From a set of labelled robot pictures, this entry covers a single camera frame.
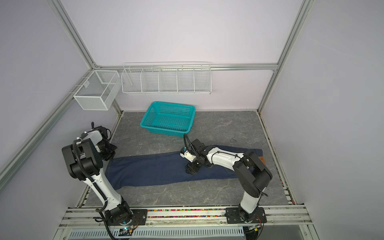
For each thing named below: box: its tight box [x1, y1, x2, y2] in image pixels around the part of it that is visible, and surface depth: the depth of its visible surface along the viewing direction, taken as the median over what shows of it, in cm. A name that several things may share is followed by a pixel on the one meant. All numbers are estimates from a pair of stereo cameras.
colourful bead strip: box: [147, 209, 225, 219], surface depth 77 cm
